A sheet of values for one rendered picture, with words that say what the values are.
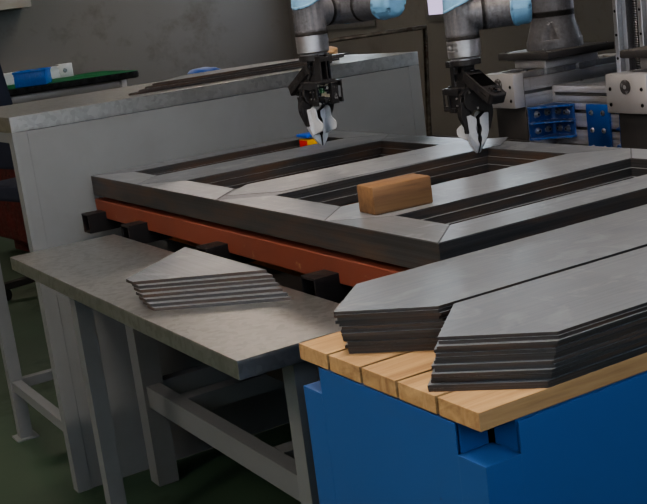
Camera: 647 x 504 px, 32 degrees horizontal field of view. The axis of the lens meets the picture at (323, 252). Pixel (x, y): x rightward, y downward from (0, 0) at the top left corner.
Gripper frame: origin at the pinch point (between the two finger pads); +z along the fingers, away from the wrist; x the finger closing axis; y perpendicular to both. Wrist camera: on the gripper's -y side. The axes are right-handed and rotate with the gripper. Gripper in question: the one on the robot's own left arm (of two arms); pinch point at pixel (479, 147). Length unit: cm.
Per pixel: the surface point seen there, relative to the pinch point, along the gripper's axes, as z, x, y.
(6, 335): 52, 78, 147
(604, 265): 3, 55, -95
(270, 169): 2, 30, 46
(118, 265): 12, 81, 23
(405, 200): -1, 49, -40
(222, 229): 7, 62, 10
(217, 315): 12, 85, -34
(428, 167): 2.1, 13.9, 1.1
